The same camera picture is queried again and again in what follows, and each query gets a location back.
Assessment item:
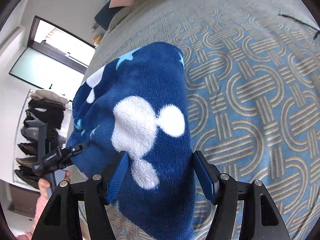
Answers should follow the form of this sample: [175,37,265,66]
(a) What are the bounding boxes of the person's left hand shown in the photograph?
[38,170,71,200]

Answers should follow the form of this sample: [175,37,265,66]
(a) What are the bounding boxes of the black garment with drawstring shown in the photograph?
[278,13,320,40]

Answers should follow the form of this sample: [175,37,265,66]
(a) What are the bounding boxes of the small plush toy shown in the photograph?
[92,35,103,46]

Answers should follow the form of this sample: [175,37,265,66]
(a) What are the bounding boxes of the navy blue headboard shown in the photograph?
[94,1,124,31]

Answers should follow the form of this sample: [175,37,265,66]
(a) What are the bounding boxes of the flat grey pillow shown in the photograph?
[106,0,147,33]

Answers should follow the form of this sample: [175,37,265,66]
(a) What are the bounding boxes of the patterned blue grey bedspread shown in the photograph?
[83,0,319,239]

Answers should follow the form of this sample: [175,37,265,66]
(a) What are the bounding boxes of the navy fleece Mickey pants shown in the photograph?
[67,42,195,239]

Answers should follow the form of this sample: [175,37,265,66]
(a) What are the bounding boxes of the dark framed glass door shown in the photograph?
[9,16,95,88]

